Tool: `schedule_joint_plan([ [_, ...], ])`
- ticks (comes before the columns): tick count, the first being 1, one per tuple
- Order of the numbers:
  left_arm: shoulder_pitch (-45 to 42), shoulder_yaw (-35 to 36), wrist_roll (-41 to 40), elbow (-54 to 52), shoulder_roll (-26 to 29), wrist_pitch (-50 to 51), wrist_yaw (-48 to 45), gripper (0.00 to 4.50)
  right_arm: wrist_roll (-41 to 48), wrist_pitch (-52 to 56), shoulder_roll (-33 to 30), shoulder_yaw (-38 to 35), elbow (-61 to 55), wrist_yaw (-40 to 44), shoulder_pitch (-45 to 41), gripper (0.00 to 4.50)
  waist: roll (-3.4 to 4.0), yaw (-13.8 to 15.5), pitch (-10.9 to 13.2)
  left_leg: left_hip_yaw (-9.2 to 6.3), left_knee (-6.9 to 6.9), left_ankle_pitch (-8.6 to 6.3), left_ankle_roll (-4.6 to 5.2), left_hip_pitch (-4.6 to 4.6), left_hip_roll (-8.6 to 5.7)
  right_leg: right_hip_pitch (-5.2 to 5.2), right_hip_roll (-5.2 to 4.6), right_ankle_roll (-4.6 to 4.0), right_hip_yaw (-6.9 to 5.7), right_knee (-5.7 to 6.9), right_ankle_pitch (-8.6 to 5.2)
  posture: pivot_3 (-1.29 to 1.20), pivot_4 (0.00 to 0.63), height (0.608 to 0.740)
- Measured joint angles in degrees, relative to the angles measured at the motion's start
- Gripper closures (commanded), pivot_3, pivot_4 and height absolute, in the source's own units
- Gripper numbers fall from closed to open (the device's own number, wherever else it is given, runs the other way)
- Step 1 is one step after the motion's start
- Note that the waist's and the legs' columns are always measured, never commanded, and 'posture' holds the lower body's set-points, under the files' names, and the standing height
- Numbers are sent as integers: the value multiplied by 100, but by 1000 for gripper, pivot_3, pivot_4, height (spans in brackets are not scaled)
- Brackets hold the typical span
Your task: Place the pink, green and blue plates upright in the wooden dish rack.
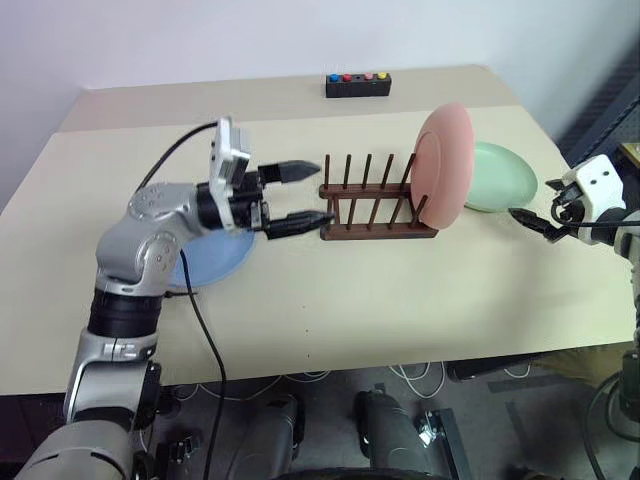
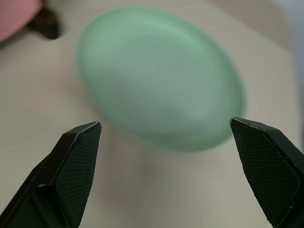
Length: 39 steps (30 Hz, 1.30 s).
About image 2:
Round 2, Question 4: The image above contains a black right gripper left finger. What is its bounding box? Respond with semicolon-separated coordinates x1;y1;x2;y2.
0;121;102;228

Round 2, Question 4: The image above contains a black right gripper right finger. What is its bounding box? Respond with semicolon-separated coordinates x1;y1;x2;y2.
229;116;304;228

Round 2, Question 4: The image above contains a dark wooden dish rack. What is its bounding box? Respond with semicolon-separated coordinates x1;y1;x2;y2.
26;7;60;40

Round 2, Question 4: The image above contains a green plate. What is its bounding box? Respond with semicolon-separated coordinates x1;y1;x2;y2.
76;6;247;152

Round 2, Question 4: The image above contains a pink plate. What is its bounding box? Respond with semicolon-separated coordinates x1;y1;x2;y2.
0;0;44;42

